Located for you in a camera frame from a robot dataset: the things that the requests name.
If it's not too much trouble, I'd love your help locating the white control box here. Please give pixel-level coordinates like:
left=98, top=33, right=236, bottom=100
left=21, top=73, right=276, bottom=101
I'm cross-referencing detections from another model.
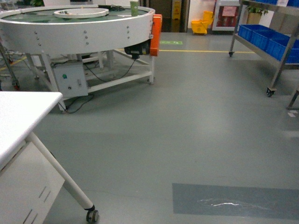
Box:
left=53, top=62, right=88, bottom=98

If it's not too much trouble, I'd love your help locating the steel shelf cart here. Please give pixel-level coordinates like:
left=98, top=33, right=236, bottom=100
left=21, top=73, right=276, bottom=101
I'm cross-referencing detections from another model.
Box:
left=228, top=0, right=299, bottom=97

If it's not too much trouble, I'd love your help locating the orange guard panel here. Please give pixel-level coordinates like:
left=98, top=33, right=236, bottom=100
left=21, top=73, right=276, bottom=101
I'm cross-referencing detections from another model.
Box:
left=149, top=14, right=163, bottom=56

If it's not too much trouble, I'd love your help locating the white round conveyor table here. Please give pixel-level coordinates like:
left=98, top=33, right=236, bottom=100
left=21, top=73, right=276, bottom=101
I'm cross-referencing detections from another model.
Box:
left=0, top=4, right=157, bottom=114

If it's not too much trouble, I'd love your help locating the yellow mop bucket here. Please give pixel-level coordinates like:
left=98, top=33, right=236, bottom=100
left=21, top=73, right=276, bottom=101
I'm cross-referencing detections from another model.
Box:
left=191, top=11, right=214, bottom=35

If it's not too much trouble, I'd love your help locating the green cup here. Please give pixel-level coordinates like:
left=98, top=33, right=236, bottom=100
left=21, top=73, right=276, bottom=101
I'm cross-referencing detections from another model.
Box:
left=130, top=0, right=139, bottom=17

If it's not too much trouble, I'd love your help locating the yellow wet floor sign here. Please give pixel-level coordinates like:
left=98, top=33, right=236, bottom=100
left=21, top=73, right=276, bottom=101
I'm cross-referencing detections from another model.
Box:
left=171, top=0, right=182, bottom=33

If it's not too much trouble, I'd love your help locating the white table with wheels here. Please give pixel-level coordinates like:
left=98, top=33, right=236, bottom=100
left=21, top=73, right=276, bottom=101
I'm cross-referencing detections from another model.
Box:
left=0, top=91, right=99, bottom=224

